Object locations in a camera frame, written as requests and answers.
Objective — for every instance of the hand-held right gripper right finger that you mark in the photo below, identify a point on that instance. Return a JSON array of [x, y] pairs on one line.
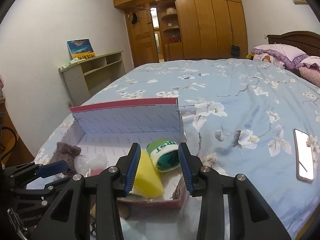
[[186, 170]]

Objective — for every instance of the red basket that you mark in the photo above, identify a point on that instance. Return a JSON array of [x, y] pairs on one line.
[[174, 40]]

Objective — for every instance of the wooden wardrobe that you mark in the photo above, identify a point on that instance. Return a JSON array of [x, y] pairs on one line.
[[200, 30]]

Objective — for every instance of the clear plastic bag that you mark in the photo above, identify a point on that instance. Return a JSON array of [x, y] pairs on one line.
[[85, 162]]

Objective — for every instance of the smartphone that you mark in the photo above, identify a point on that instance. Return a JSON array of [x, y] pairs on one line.
[[303, 155]]

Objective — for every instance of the green and white sock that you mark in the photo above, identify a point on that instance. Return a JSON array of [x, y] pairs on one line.
[[162, 155]]

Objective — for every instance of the yellow plush toy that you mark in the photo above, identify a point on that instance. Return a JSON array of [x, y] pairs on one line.
[[250, 56]]

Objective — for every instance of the dark wooden headboard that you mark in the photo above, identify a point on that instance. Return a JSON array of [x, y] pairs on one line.
[[295, 38]]

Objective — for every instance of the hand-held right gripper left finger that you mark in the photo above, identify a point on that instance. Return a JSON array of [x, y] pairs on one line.
[[132, 170]]

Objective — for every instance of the pink cardboard box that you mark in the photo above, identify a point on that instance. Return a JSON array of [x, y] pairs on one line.
[[125, 125]]

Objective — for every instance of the wooden door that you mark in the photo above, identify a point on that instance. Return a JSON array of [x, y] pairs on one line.
[[140, 42]]

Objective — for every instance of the black bag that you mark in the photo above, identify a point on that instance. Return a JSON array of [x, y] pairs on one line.
[[235, 51]]

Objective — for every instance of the purple knitted sock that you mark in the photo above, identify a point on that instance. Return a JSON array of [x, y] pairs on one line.
[[65, 152]]

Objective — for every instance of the blue floral bedsheet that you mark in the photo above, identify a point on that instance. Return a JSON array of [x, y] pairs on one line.
[[225, 92]]

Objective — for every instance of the pink ruffled pillow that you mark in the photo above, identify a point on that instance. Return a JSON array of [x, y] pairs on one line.
[[310, 70], [280, 52]]

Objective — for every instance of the beige open shelf unit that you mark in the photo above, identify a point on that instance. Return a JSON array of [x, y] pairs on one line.
[[75, 85]]

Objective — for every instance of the white round box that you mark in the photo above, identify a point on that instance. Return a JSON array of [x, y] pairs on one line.
[[171, 11]]

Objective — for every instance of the wooden desk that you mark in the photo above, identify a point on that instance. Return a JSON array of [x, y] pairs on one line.
[[15, 142]]

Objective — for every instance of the black hat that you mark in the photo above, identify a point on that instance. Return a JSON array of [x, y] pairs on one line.
[[134, 18]]

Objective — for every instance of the green packet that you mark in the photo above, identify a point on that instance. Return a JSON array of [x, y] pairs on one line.
[[70, 62]]

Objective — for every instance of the yellow sponge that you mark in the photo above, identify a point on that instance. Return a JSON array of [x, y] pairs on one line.
[[147, 177]]

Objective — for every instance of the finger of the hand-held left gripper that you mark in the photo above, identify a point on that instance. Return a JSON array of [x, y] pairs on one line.
[[52, 168], [47, 192]]

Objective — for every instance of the blue and yellow painting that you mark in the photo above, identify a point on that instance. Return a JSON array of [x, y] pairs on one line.
[[81, 48]]

